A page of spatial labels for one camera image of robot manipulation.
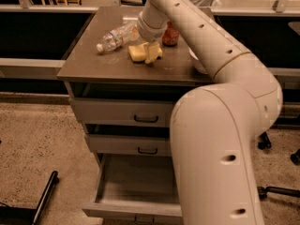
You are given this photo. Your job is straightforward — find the grey top drawer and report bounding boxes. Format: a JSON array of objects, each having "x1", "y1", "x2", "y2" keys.
[{"x1": 69, "y1": 97, "x2": 173, "y2": 128}]

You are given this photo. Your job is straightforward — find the black chair leg left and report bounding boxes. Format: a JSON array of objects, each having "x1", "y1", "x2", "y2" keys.
[{"x1": 0, "y1": 171, "x2": 59, "y2": 225}]

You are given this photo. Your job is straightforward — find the grey middle drawer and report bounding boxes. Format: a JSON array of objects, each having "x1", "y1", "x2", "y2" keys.
[{"x1": 84, "y1": 134, "x2": 171, "y2": 157}]

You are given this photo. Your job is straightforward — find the clear plastic water bottle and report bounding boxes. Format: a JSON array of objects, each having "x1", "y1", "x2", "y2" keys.
[{"x1": 96, "y1": 21, "x2": 140, "y2": 53}]

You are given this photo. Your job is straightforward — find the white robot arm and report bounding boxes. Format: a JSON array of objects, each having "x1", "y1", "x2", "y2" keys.
[{"x1": 138, "y1": 0, "x2": 283, "y2": 225}]

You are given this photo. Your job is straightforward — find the yellow sponge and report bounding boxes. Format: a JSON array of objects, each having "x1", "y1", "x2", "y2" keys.
[{"x1": 128, "y1": 43, "x2": 163, "y2": 63}]

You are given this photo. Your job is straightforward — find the orange soda can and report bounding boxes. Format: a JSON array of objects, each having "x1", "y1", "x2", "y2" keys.
[{"x1": 162, "y1": 22, "x2": 179, "y2": 47}]

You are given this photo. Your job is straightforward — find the white bowl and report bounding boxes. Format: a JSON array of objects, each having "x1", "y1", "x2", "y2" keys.
[{"x1": 188, "y1": 49, "x2": 206, "y2": 74}]

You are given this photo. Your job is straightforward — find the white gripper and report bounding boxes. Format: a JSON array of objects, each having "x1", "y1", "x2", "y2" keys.
[{"x1": 137, "y1": 11, "x2": 168, "y2": 64}]

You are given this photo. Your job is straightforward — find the black chair caster leg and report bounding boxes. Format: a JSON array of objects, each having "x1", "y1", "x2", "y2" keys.
[{"x1": 257, "y1": 187, "x2": 300, "y2": 200}]

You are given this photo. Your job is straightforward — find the wire basket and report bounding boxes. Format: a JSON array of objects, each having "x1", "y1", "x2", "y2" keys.
[{"x1": 189, "y1": 0, "x2": 221, "y2": 8}]

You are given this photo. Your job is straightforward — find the black stand leg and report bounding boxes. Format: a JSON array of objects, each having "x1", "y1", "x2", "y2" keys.
[{"x1": 258, "y1": 132, "x2": 272, "y2": 150}]

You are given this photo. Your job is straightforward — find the grey open bottom drawer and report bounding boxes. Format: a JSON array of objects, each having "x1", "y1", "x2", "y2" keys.
[{"x1": 82, "y1": 154, "x2": 182, "y2": 225}]

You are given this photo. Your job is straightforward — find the grey drawer cabinet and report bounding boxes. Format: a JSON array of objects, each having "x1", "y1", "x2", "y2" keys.
[{"x1": 56, "y1": 6, "x2": 217, "y2": 225}]

